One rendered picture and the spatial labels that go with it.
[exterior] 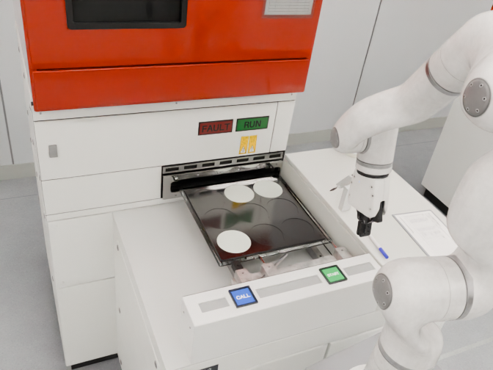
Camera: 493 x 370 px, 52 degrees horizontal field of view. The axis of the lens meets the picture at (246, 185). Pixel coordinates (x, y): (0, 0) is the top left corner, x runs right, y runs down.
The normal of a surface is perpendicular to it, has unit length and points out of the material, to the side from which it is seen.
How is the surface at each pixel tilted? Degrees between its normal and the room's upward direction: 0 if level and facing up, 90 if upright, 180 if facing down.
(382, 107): 53
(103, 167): 90
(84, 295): 90
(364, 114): 60
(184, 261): 0
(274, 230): 0
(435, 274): 19
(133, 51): 90
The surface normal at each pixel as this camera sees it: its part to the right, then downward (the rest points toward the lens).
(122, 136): 0.39, 0.57
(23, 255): 0.12, -0.81
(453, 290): 0.27, -0.14
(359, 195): -0.91, 0.14
